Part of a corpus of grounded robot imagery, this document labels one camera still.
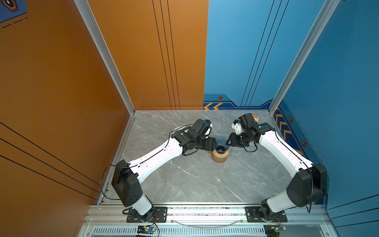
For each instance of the aluminium corner post left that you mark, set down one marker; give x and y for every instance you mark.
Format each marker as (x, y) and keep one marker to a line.
(97, 36)

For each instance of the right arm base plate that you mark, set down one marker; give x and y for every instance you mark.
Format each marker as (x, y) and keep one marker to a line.
(256, 214)

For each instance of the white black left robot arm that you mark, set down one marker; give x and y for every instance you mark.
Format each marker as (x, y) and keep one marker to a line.
(128, 176)

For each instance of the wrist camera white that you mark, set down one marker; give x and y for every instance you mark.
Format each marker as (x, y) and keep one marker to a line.
(236, 125)
(208, 127)

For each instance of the blue glass ribbed dripper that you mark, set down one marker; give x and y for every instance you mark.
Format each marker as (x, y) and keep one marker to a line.
(222, 142)

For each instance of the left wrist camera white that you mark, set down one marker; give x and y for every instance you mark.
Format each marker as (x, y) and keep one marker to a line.
(208, 127)

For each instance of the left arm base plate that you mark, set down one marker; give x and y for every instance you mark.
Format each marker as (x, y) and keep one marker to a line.
(157, 215)

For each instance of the green circuit board left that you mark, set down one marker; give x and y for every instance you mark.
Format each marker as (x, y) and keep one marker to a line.
(146, 231)

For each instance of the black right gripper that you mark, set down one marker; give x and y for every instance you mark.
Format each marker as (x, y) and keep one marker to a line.
(233, 142)

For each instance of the green circuit board right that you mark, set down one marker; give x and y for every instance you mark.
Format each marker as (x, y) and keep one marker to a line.
(274, 231)

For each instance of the aluminium corner post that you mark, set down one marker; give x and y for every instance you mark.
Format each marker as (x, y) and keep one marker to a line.
(317, 28)
(97, 36)

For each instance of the orange glass pitcher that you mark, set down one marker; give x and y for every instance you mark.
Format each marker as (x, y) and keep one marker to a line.
(217, 160)

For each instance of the aluminium corner post right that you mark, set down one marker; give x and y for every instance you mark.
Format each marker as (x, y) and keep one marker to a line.
(317, 28)

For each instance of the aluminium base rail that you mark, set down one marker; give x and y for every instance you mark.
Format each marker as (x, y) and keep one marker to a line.
(206, 220)

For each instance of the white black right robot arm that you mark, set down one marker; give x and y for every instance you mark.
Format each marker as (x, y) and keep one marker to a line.
(309, 181)

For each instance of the green circuit board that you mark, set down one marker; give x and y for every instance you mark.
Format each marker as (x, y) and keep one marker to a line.
(146, 231)
(274, 231)

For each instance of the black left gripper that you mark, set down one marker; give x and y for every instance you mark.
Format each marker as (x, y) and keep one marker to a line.
(210, 145)

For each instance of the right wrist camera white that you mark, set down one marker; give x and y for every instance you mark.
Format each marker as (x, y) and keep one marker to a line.
(236, 125)

